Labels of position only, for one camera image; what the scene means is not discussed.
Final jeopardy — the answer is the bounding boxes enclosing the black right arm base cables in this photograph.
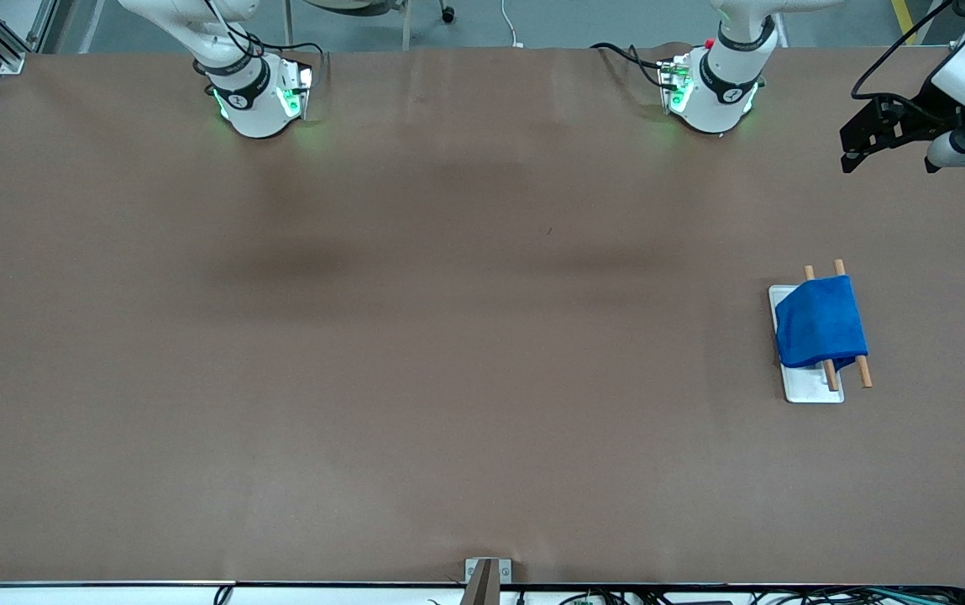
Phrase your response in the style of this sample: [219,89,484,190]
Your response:
[191,0,330,95]

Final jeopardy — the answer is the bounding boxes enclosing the brown paper table cover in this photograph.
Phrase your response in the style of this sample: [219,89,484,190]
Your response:
[0,44,965,585]

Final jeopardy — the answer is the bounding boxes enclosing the white towel rack wooden rods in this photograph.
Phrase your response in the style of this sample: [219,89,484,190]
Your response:
[768,259,874,405]

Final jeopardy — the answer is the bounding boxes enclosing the office chair base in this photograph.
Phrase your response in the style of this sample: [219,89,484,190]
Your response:
[285,0,458,50]

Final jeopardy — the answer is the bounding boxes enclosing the blue microfibre towel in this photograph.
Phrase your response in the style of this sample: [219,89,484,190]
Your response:
[774,274,870,371]

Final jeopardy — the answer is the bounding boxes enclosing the black left arm base cable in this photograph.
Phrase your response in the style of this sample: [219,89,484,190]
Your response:
[589,42,678,90]

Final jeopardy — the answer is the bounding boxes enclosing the white floor cable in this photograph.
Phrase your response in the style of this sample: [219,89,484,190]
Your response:
[501,0,527,49]

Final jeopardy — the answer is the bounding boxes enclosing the cable bundle at table edge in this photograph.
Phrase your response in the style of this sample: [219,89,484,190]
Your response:
[212,584,965,605]

